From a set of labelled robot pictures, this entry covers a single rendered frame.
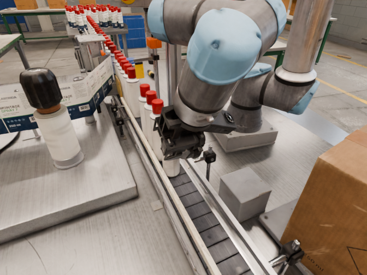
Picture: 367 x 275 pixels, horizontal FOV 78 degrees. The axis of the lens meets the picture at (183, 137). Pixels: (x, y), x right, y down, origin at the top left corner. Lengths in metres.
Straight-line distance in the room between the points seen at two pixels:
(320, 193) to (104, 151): 0.64
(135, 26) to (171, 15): 5.25
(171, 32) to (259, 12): 0.14
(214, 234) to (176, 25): 0.44
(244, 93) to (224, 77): 0.55
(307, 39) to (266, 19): 0.37
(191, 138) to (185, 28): 0.18
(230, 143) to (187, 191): 0.28
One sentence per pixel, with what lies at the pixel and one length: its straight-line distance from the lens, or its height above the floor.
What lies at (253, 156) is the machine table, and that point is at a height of 0.83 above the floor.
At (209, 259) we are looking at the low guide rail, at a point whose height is 0.91.
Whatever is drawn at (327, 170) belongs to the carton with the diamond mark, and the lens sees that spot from 0.45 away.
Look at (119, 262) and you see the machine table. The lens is 0.61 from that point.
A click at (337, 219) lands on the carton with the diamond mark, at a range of 0.49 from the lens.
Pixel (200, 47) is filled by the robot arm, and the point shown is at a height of 1.31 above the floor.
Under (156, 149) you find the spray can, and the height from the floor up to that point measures 0.93.
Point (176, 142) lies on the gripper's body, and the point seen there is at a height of 1.13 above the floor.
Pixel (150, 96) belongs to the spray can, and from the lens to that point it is 0.68.
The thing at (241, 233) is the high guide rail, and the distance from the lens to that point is 0.49.
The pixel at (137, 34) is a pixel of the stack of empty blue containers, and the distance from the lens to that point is 5.68.
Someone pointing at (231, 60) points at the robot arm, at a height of 1.30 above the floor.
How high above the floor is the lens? 1.37
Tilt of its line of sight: 36 degrees down
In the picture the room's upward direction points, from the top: straight up
